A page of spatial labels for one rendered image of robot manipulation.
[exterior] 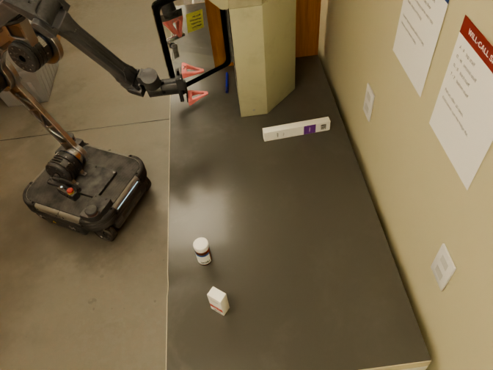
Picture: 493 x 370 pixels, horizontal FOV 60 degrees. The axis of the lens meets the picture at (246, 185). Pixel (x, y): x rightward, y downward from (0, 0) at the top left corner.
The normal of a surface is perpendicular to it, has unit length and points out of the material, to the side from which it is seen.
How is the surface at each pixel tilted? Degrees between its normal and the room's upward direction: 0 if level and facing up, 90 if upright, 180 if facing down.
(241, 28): 90
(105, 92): 0
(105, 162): 0
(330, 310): 0
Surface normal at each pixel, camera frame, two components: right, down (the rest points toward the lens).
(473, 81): -0.99, 0.13
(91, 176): -0.07, -0.64
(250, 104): 0.11, 0.76
